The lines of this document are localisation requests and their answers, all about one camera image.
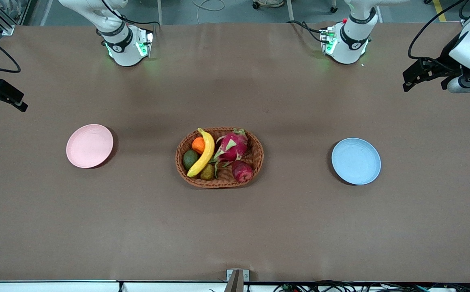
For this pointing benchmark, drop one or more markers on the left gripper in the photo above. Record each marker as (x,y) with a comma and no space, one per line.
(448,55)

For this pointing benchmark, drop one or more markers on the red apple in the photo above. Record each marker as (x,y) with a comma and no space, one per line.
(242,171)

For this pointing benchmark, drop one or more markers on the yellow banana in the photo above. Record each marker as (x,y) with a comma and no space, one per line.
(207,152)

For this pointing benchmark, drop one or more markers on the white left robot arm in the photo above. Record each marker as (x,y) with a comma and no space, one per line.
(350,44)

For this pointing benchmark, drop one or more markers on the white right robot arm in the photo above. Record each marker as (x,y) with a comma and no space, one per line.
(123,44)

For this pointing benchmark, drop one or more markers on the pink plate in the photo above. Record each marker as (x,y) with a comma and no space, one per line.
(89,146)

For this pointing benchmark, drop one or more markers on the light blue plate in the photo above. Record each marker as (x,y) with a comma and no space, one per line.
(355,161)

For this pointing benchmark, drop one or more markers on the brown wicker basket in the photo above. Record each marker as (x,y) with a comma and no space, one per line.
(255,158)

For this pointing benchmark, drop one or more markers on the pink dragon fruit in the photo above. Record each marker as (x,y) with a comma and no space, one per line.
(233,147)

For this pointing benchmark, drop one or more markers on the green avocado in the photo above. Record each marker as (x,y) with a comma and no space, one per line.
(190,159)

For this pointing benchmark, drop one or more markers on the orange mandarin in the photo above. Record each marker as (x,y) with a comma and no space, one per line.
(197,145)

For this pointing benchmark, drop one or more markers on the brown kiwi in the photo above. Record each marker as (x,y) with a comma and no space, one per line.
(207,173)

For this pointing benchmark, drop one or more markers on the brown table cover sheet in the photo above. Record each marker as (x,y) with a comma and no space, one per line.
(235,227)

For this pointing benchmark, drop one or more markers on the grey metal post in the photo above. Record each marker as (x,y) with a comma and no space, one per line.
(290,10)
(160,12)

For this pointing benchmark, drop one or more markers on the aluminium edge bracket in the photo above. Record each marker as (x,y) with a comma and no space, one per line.
(237,278)

